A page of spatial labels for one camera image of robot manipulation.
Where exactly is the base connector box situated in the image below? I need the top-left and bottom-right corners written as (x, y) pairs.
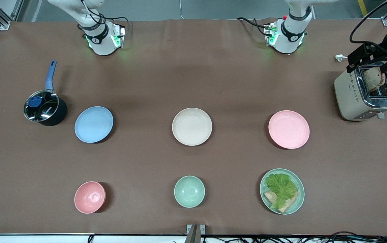
top-left (112, 24), bottom-right (126, 48)
top-left (264, 22), bottom-right (279, 46)

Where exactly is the green bowl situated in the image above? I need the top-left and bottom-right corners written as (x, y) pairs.
top-left (174, 175), bottom-right (205, 208)

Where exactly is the pink plate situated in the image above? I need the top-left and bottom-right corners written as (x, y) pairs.
top-left (268, 110), bottom-right (310, 149)

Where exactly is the left base connector box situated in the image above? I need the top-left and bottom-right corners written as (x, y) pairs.
top-left (264, 22), bottom-right (279, 46)

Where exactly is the black right base cable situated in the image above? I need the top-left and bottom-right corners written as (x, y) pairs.
top-left (79, 0), bottom-right (133, 34)

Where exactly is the green lettuce leaf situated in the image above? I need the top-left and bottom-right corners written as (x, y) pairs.
top-left (265, 173), bottom-right (297, 210)

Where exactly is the green plate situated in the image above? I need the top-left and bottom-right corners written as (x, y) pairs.
top-left (260, 168), bottom-right (305, 215)

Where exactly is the blue plate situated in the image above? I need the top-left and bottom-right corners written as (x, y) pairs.
top-left (75, 106), bottom-right (114, 143)

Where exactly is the glass pan lid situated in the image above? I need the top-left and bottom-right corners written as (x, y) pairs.
top-left (24, 90), bottom-right (60, 122)

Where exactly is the brown toast slice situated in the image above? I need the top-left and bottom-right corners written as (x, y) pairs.
top-left (363, 67), bottom-right (386, 92)

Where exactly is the right base connector box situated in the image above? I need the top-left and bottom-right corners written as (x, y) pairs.
top-left (112, 24), bottom-right (126, 48)

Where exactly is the brown table cover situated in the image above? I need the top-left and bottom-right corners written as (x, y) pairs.
top-left (0, 19), bottom-right (387, 236)

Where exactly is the black base cable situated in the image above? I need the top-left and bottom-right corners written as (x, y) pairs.
top-left (237, 17), bottom-right (270, 36)
top-left (79, 0), bottom-right (133, 34)

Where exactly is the black left base cable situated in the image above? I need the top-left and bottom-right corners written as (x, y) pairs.
top-left (237, 17), bottom-right (270, 36)

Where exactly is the pink bowl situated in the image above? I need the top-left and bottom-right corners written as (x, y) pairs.
top-left (74, 181), bottom-right (106, 214)

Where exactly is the beige chrome toaster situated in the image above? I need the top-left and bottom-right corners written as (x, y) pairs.
top-left (334, 60), bottom-right (387, 122)

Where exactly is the black saucepan blue handle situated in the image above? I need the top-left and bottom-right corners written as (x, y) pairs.
top-left (24, 60), bottom-right (68, 127)

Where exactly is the grey metal bracket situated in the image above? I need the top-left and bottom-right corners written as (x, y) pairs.
top-left (185, 224), bottom-right (206, 243)

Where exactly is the black looped cable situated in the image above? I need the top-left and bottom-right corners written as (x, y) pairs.
top-left (329, 231), bottom-right (361, 243)

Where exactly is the brown bread slice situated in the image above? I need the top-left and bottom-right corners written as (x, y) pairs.
top-left (264, 190), bottom-right (277, 205)
top-left (277, 191), bottom-right (299, 213)

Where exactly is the beige plate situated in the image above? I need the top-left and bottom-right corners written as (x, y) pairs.
top-left (172, 108), bottom-right (213, 146)

